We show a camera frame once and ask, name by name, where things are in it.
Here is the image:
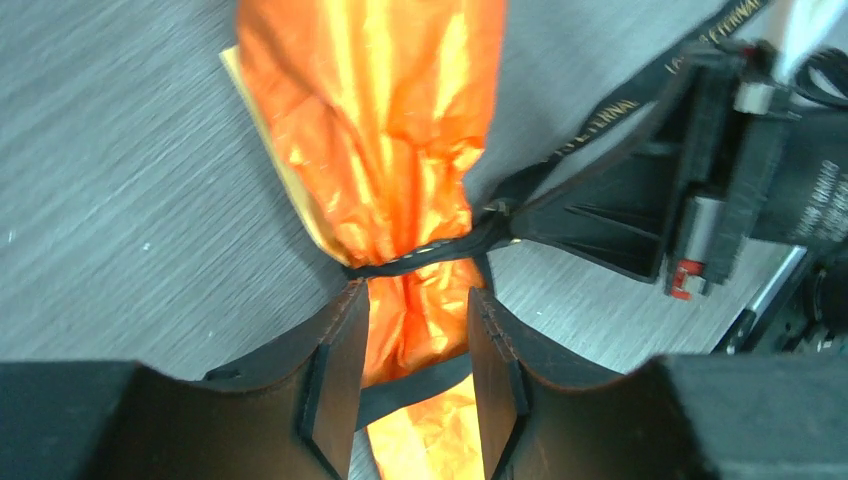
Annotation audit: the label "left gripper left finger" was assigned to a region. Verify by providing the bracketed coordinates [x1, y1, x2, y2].
[1, 281, 369, 479]

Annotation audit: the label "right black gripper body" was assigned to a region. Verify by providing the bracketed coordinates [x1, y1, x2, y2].
[666, 42, 847, 300]

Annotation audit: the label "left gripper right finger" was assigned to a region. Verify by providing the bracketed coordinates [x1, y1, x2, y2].
[468, 289, 847, 479]

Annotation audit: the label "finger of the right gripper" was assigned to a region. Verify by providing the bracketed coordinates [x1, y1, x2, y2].
[510, 46, 709, 283]

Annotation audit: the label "black ribbon gold lettering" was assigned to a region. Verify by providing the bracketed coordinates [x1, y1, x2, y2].
[347, 1, 768, 430]

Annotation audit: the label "orange flower bouquet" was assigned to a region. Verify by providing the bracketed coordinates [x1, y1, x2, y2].
[222, 0, 506, 479]

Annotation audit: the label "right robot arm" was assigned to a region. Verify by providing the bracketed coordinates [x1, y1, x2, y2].
[509, 42, 847, 354]

